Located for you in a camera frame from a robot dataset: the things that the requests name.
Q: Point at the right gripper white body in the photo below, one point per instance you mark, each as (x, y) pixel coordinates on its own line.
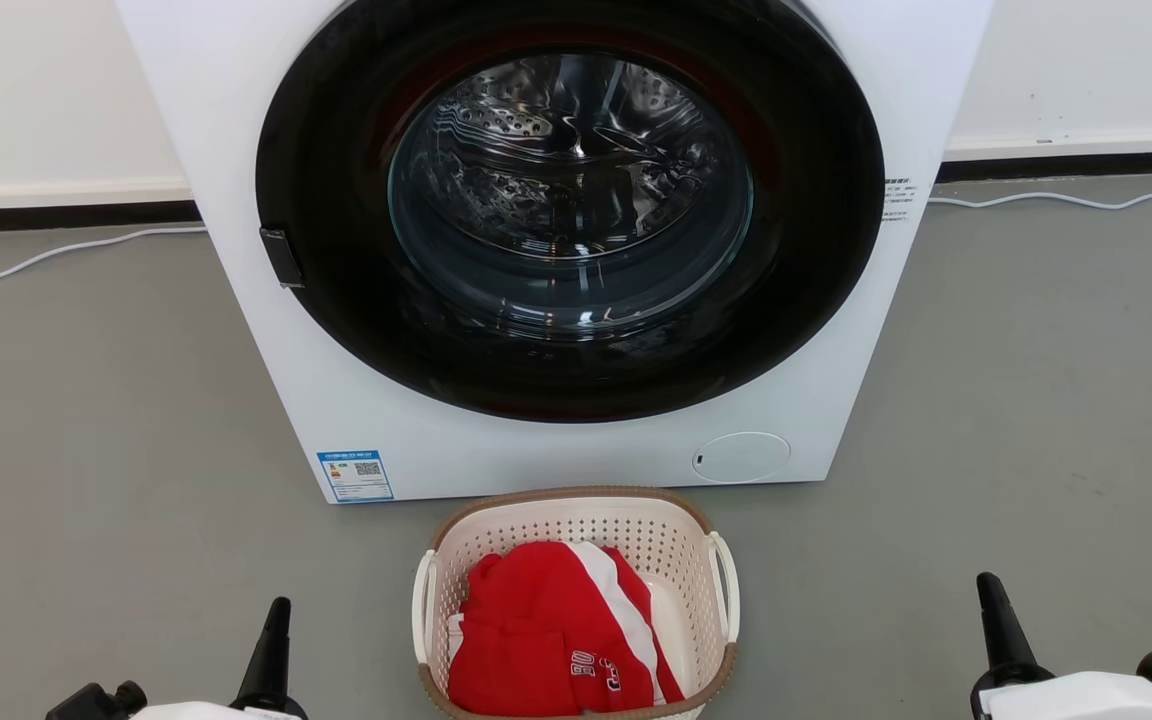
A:
(1086, 700)

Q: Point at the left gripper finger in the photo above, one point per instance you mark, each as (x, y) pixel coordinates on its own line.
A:
(274, 655)
(96, 702)

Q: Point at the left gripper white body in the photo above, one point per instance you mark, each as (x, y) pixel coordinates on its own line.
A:
(206, 713)

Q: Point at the white plastic laundry basket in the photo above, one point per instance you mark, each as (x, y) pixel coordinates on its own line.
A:
(636, 525)

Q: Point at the blue energy label sticker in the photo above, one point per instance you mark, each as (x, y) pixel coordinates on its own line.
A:
(355, 476)

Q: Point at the red white-striped garment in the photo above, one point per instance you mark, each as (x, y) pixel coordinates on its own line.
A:
(526, 625)

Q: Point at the round white filter cover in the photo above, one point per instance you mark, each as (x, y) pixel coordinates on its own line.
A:
(741, 458)

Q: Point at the white front-load washing machine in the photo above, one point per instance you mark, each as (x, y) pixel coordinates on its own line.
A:
(536, 465)

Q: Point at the black round washer door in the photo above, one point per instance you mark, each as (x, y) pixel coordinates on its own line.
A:
(336, 310)

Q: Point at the small printed text sticker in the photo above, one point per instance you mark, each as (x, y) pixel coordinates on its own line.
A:
(898, 199)

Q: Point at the steel washer drum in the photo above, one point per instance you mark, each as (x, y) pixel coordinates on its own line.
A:
(546, 140)

